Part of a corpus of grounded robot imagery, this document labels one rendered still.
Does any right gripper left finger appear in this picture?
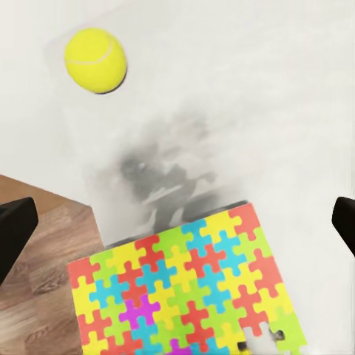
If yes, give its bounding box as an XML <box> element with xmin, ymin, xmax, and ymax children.
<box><xmin>0</xmin><ymin>197</ymin><xmax>38</xmax><ymax>285</ymax></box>

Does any tennis ball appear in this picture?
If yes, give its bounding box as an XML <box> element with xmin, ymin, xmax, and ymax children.
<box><xmin>64</xmin><ymin>27</ymin><xmax>126</xmax><ymax>93</ymax></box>

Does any jigsaw puzzle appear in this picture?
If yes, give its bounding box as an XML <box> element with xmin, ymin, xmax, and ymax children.
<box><xmin>68</xmin><ymin>203</ymin><xmax>308</xmax><ymax>355</ymax></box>

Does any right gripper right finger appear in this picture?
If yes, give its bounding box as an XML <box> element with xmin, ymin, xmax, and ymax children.
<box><xmin>331</xmin><ymin>196</ymin><xmax>355</xmax><ymax>256</ymax></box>

